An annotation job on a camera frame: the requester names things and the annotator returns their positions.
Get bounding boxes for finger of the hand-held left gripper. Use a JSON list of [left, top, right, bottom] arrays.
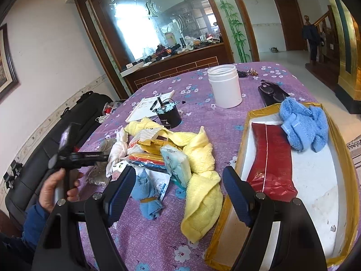
[[74, 151, 112, 163]]

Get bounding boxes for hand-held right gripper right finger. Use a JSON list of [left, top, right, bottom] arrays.
[[222, 166, 329, 271]]

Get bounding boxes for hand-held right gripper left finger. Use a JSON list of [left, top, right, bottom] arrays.
[[31, 165, 137, 271]]

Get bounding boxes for grey cloth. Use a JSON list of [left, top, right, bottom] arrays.
[[85, 138, 114, 187]]

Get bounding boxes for white plastic bag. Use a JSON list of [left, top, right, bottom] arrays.
[[106, 127, 130, 175]]

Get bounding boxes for small blue cloth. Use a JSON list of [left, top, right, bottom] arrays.
[[131, 169, 164, 220]]

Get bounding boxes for yellow terry towel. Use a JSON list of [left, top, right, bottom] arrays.
[[158, 126, 223, 243]]

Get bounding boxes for colourful striped plastic pack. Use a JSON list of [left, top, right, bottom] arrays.
[[124, 152, 166, 173]]

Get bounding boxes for white packet with red print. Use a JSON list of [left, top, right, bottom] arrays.
[[127, 127, 162, 159]]

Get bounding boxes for pale yellow thin cloth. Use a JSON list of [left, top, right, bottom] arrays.
[[124, 118, 170, 139]]

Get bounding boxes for gold foil packet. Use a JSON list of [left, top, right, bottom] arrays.
[[141, 138, 170, 154]]

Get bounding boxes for light blue tissue pack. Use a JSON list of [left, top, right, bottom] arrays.
[[160, 144, 192, 188]]

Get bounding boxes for yellow-edged shallow box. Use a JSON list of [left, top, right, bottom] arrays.
[[204, 103, 360, 271]]

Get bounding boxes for person's left forearm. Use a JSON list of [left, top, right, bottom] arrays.
[[22, 203, 52, 249]]

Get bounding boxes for person's left hand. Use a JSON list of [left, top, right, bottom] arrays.
[[39, 168, 84, 213]]

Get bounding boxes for black sofa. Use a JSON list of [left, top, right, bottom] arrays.
[[4, 90, 114, 223]]

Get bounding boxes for pile of plastic bags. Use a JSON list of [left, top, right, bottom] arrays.
[[95, 101, 123, 124]]

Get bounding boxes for red plastic packet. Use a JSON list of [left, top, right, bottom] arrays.
[[246, 122, 298, 203]]

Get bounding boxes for purple floral tablecloth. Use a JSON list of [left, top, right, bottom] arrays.
[[77, 62, 322, 271]]

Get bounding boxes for white paper notebook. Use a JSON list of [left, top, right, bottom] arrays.
[[128, 90, 175, 123]]

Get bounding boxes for black electric motor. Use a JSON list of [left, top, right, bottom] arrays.
[[152, 97, 182, 129]]

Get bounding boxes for blue terry towel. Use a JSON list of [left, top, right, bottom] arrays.
[[279, 97, 329, 152]]

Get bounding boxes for white plastic jar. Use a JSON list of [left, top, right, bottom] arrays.
[[207, 64, 242, 108]]

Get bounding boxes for black leather case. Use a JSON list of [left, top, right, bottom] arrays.
[[258, 79, 290, 108]]

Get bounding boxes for keys with black fob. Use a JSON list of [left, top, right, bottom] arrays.
[[237, 68, 259, 77]]

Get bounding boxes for wooden mirror cabinet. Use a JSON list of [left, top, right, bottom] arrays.
[[70, 0, 235, 98]]

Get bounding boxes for clutter on cabinet shelf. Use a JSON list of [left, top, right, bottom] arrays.
[[124, 32, 224, 70]]

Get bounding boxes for wooden staircase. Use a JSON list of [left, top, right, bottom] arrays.
[[305, 6, 342, 91]]

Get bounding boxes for brown wooden door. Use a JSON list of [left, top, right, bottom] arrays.
[[272, 0, 307, 52]]

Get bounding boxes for golden pillar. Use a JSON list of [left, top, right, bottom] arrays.
[[321, 0, 361, 114]]

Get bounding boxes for black wall plug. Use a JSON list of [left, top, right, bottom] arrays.
[[3, 160, 23, 189]]

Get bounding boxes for framed wall picture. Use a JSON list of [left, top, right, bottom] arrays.
[[0, 24, 20, 101]]

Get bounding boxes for bamboo wall painting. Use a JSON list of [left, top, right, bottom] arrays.
[[209, 0, 253, 63]]

